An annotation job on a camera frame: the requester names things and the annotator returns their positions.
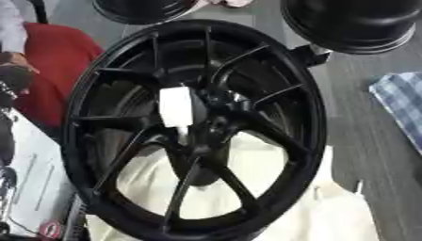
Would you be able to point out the blue checked cloth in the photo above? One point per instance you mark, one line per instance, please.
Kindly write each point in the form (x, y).
(404, 100)

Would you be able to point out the person's hand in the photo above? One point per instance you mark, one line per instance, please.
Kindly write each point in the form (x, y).
(16, 61)

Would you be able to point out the person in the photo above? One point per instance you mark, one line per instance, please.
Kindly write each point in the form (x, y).
(10, 25)

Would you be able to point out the large black round wheel rim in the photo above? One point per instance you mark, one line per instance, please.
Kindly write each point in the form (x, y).
(351, 22)

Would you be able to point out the black wheel stand bracket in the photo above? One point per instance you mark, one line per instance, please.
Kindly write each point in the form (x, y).
(310, 55)

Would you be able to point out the black pole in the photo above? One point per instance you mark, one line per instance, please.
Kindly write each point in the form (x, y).
(38, 11)

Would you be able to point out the white cloth bag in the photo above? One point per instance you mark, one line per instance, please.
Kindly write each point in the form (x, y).
(330, 219)

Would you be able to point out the black spoked wheel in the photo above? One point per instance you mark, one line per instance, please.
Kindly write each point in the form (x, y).
(221, 106)

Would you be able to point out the red chair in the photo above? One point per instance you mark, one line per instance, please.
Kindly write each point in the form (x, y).
(60, 62)

